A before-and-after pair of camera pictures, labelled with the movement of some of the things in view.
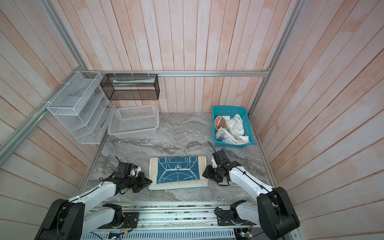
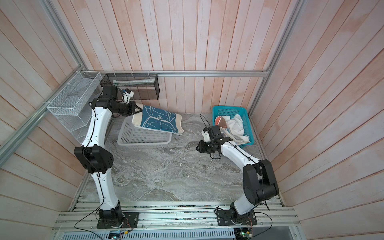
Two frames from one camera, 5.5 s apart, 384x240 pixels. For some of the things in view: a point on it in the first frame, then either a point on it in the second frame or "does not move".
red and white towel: (220, 122) does not move
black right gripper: (208, 172) -> (201, 148)
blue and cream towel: (169, 172) -> (159, 118)
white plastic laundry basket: (131, 121) -> (131, 135)
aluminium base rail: (175, 215) does not move
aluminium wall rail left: (11, 143) does not move
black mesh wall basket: (131, 86) does not move
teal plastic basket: (229, 111) does not move
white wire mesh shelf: (82, 106) does not move
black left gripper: (143, 179) -> (133, 109)
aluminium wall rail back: (246, 71) does not move
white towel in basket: (236, 128) does not move
